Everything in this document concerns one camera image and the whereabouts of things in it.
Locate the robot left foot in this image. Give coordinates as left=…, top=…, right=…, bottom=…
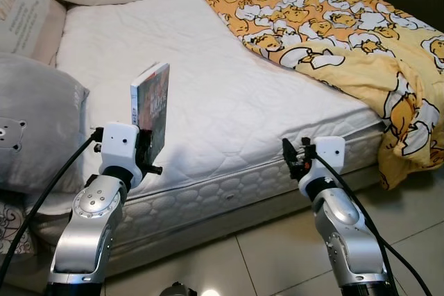
left=160, top=282, right=198, bottom=296

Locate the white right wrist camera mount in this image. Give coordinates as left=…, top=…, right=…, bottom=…
left=314, top=137, right=345, bottom=182

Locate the beige bed base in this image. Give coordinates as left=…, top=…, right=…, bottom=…
left=21, top=168, right=384, bottom=279

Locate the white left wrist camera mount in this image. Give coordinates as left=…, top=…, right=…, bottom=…
left=101, top=123, right=141, bottom=172

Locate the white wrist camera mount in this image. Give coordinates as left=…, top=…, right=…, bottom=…
left=101, top=123, right=141, bottom=172
left=314, top=137, right=345, bottom=182

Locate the dark red cover book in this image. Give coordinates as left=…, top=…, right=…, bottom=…
left=130, top=62, right=171, bottom=165

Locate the white quilted mattress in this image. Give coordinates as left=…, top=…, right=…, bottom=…
left=26, top=0, right=386, bottom=248

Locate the grey pillow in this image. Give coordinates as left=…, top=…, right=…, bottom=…
left=0, top=52, right=89, bottom=194

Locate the yellow cartoon egg duvet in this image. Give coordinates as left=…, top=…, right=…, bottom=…
left=194, top=0, right=444, bottom=191

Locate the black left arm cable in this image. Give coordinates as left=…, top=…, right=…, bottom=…
left=0, top=128, right=103, bottom=284

